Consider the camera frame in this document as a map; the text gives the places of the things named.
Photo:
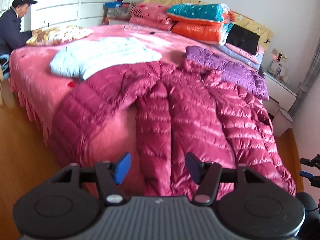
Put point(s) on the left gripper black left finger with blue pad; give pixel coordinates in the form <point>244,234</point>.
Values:
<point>110,176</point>

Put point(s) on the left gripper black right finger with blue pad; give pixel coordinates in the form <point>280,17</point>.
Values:
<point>206,175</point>

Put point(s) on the magenta quilted down jacket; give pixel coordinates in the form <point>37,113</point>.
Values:
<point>159,112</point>

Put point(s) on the pink fleece bed cover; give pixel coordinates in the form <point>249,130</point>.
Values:
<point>40,93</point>

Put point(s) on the white waste bin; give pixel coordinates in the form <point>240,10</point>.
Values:
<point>281,122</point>

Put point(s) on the white nightstand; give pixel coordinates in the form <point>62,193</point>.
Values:
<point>280,96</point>

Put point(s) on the grey corrugated pipe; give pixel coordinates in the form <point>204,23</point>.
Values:
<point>306,84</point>

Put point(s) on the purple quilted jacket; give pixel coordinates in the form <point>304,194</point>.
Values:
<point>230,71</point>

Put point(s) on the light blue down jacket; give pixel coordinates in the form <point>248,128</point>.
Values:
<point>83,58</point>

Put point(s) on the pink folded blanket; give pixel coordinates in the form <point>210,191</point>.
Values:
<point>254,61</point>

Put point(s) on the black folded garment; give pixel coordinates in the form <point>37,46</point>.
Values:
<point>243,39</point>

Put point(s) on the orange folded quilt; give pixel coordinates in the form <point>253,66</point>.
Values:
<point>208,34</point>

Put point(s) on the floral pillow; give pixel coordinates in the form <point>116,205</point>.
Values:
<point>55,36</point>

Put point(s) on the yellow headboard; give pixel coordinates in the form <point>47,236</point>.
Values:
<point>240,20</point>

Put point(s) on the teal polka dot quilt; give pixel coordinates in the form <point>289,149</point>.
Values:
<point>202,14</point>

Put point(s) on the pink heart pillow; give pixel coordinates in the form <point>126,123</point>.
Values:
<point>152,15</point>

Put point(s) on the man in dark jacket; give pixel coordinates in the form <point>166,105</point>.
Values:
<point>10,26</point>

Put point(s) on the blue box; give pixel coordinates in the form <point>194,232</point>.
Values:
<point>112,4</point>

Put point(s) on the white wardrobe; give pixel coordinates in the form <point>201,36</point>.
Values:
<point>61,13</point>

